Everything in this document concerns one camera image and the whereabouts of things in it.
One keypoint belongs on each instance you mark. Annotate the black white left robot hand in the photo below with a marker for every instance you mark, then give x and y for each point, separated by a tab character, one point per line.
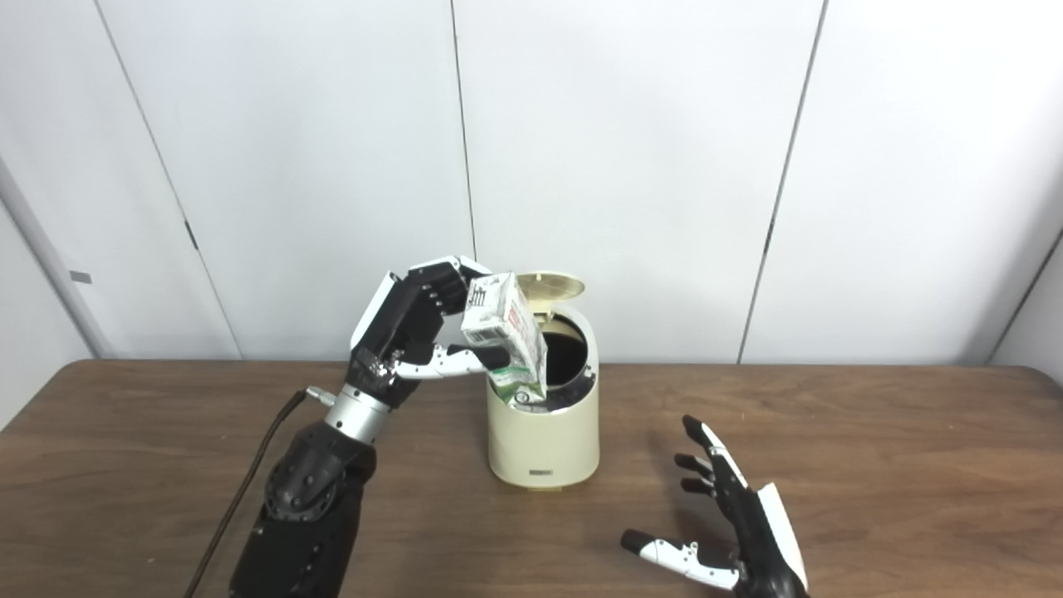
390	332

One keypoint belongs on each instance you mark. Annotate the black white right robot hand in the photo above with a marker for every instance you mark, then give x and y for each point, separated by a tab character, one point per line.
760	540

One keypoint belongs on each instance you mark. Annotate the white green milk carton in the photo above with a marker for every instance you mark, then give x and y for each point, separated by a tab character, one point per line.
498	320

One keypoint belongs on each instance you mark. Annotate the cream-colored lidded bin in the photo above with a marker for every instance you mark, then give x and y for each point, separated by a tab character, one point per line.
544	440

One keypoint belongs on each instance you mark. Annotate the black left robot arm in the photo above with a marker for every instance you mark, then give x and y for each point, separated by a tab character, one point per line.
307	498

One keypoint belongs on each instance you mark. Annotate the small grey wall tag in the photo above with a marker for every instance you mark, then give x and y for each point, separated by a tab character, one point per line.
80	277

